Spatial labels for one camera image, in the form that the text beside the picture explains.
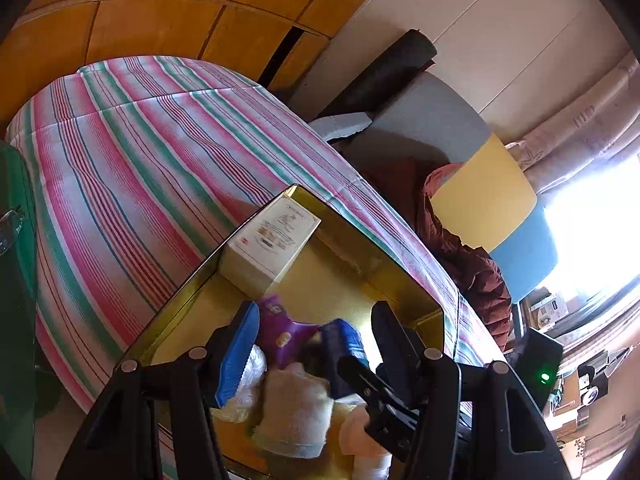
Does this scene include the cream knitted sock roll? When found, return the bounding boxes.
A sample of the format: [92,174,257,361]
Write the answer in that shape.
[253,362,334,460]

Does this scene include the grey yellow blue armchair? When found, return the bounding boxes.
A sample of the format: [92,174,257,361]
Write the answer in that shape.
[310,72,558,301]

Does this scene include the black rolled mat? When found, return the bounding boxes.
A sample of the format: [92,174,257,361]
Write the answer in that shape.
[318,29,437,118]

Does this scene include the purple snack packet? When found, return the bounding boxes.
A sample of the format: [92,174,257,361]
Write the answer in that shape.
[256,295,319,370]

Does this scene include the white plastic bag ball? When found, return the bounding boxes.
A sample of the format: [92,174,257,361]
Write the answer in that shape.
[210,344,267,424]

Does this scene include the shelf with clutter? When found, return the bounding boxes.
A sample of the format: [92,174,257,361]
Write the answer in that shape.
[516,278,639,479]

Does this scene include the dark red jacket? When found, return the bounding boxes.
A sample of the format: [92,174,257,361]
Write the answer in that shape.
[360,157,513,349]

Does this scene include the green glass side table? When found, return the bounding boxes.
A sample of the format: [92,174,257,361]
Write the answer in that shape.
[1,142,37,479]

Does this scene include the striped pink green tablecloth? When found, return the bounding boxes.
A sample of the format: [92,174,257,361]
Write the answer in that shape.
[6,55,502,408]

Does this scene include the pink patterned curtain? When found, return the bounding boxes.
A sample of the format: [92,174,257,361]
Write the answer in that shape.
[506,53,639,195]

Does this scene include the blue Tempo tissue pack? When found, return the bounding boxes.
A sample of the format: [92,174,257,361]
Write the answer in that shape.
[320,318,369,402]

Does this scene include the wooden wardrobe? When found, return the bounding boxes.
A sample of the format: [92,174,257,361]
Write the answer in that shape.
[1,0,366,122]

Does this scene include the gold square tin tray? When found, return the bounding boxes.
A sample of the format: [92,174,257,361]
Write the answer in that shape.
[125,185,445,479]

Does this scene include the pink white sock bundle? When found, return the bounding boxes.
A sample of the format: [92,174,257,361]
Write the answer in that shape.
[338,394,392,480]

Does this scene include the cream box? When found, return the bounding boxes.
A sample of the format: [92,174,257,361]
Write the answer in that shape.
[218,195,321,299]

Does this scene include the glasses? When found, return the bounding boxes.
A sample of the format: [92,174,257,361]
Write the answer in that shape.
[0,209,23,255]

